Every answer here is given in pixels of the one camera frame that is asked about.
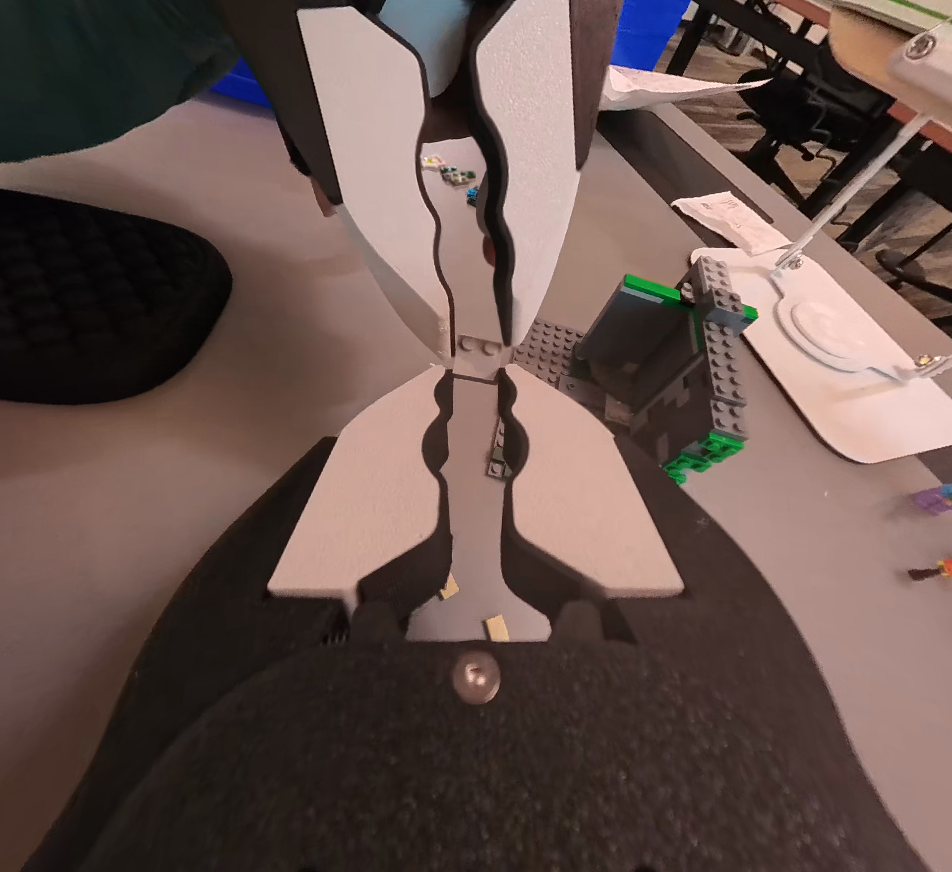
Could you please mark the empty blue storage bin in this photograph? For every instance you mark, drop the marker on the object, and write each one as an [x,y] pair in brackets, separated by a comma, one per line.
[654,17]

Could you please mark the white book stand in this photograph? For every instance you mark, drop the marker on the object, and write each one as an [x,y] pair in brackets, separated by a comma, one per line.
[855,403]

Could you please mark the crumpled white paper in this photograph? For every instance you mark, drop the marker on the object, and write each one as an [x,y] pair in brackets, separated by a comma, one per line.
[639,87]

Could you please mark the purple and green brick figure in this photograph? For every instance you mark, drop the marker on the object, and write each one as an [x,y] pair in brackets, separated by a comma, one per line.
[933,499]

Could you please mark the grey and green brick building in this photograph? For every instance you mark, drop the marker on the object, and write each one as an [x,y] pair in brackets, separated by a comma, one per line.
[669,366]

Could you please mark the thin dark grey brick strip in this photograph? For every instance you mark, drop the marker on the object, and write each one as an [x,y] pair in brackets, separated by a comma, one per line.
[500,452]

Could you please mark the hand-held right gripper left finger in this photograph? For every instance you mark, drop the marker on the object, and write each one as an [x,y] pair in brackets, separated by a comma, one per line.
[364,507]

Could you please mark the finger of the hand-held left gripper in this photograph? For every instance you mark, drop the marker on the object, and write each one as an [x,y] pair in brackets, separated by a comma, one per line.
[543,143]
[372,143]

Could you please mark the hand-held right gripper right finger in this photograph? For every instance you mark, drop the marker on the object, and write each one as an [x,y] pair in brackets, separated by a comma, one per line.
[587,507]

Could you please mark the orange and black brick figure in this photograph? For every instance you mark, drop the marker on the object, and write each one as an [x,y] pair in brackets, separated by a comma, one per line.
[933,569]

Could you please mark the white paper slip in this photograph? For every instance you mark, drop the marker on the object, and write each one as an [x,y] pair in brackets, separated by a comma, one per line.
[732,217]

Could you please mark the grey desk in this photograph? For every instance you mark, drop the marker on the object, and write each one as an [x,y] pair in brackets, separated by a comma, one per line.
[186,478]

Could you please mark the light grey square brick plate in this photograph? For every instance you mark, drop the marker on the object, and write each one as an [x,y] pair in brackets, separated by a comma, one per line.
[476,359]

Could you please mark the black mesh pad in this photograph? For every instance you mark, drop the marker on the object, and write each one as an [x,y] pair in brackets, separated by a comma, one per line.
[97,299]

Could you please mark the scatter of small loose bricks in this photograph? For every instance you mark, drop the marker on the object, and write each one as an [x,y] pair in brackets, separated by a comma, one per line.
[454,174]

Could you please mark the person's dark green clothing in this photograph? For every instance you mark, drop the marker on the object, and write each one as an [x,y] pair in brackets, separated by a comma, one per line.
[89,32]

